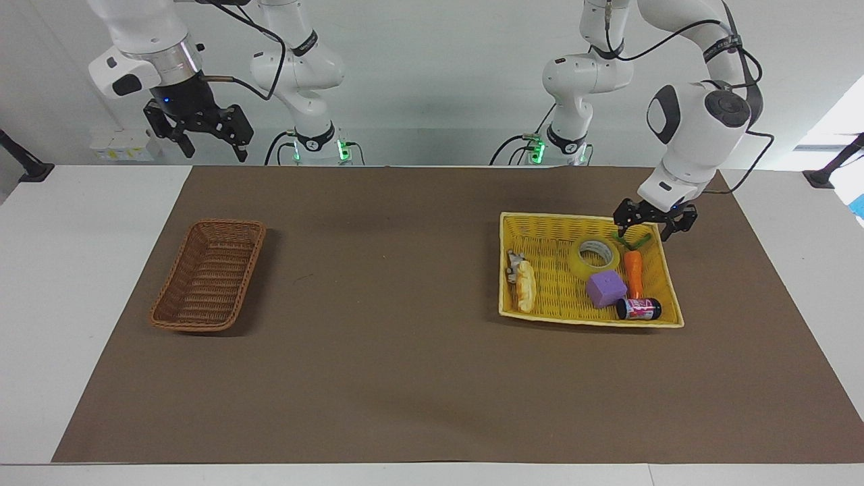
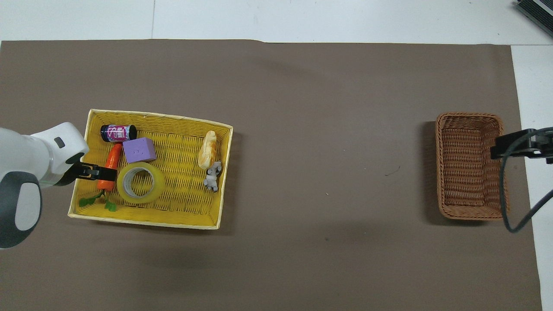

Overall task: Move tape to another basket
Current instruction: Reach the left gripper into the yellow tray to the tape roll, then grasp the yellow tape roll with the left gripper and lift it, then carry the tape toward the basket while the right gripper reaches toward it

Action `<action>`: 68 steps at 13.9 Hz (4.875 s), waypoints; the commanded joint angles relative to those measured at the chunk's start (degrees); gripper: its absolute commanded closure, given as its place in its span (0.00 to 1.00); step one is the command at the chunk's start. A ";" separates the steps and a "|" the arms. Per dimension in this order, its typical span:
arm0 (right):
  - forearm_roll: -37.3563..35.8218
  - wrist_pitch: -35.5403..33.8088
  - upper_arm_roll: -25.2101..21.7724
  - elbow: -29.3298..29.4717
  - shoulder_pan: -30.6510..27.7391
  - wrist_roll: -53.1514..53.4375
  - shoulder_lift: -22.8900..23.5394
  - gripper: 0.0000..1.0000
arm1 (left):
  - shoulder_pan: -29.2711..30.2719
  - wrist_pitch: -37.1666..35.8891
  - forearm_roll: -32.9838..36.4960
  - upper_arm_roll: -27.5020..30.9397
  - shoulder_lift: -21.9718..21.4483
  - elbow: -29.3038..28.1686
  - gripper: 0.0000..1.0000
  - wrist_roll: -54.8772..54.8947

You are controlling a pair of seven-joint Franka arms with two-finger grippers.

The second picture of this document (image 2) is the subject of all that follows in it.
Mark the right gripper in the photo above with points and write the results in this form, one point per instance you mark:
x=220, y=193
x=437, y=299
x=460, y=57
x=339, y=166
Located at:
x=541, y=140

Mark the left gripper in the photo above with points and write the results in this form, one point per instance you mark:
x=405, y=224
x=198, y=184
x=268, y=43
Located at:
x=77, y=170

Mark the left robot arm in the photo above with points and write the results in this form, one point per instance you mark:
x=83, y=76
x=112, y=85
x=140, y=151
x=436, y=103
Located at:
x=26, y=151

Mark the brown wicker basket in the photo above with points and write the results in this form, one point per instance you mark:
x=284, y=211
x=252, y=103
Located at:
x=466, y=172

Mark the yellowish clear tape roll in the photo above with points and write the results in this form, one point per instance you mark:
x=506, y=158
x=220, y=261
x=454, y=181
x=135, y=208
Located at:
x=160, y=185

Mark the yellow woven basket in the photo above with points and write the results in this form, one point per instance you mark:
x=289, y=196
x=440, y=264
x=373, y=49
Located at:
x=181, y=194

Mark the orange toy carrot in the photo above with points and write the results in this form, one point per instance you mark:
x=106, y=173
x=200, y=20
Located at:
x=114, y=156

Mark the black bottle with pink label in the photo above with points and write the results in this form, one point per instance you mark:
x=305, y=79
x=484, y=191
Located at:
x=119, y=133

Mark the purple foam block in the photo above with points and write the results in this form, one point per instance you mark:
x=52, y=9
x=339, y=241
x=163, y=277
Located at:
x=139, y=150

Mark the toy bread loaf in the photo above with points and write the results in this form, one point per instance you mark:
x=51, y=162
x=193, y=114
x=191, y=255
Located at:
x=208, y=151

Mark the small white grey toy figure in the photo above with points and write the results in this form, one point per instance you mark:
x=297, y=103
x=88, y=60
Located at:
x=212, y=175

